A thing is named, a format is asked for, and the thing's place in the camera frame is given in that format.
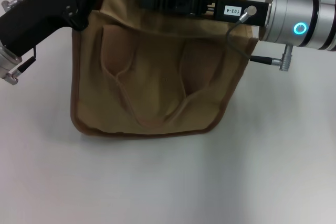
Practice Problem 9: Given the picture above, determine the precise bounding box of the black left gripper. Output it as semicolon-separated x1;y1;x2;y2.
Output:
0;0;99;57

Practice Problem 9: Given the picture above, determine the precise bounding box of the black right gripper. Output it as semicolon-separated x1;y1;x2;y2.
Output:
139;0;270;28

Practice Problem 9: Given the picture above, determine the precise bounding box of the khaki canvas food bag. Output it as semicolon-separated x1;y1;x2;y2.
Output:
70;0;260;138

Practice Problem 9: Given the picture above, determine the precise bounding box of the right gripper cable with plug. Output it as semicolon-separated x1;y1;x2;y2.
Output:
225;5;294;72

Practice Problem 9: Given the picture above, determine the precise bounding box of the gripper cable with plug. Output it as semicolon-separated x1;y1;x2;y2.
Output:
225;5;294;72
1;46;38;86

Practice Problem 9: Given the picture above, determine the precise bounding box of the left gripper cable with plug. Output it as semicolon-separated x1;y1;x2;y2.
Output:
1;46;38;86

